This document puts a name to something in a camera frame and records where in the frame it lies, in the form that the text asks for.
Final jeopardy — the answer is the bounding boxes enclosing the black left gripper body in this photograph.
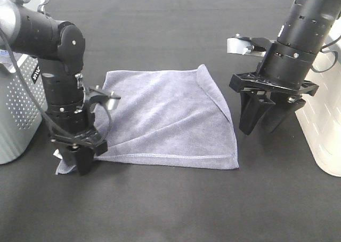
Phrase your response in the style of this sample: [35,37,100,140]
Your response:
[49,128,108,157]

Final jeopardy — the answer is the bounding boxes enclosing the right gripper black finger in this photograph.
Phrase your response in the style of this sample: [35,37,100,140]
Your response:
[266,98,306,133]
[239,91,275,135]

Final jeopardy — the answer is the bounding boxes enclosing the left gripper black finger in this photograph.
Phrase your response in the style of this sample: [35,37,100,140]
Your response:
[54,143,76,167]
[72,147,94,175]

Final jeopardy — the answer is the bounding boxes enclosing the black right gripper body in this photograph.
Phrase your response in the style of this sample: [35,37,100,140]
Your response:
[229,72,319,103]

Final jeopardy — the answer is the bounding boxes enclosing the grey-blue microfibre towel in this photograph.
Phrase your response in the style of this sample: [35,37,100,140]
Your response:
[55,63,240,175]

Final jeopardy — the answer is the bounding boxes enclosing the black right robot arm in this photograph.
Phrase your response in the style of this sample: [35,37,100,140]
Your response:
[227,0,340,135]

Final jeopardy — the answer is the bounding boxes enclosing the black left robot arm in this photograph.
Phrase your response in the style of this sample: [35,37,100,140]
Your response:
[1,0,116,175]

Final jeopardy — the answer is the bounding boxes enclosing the white plastic storage bin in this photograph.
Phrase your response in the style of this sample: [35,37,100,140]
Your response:
[293,26,341,178]

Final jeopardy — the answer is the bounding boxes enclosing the grey perforated laundry basket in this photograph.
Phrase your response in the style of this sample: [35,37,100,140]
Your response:
[1,50,47,164]

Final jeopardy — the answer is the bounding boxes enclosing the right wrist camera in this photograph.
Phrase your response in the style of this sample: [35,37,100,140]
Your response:
[226,34,275,58]

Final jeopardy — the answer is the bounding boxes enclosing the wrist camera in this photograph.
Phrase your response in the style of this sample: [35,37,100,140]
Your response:
[226,34,275,58]
[83,86,121,110]

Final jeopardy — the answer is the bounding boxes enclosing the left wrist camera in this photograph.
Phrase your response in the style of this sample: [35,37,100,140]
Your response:
[83,86,121,110]

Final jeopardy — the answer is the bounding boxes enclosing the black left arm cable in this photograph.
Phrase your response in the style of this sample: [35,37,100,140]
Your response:
[0,0,112,149]

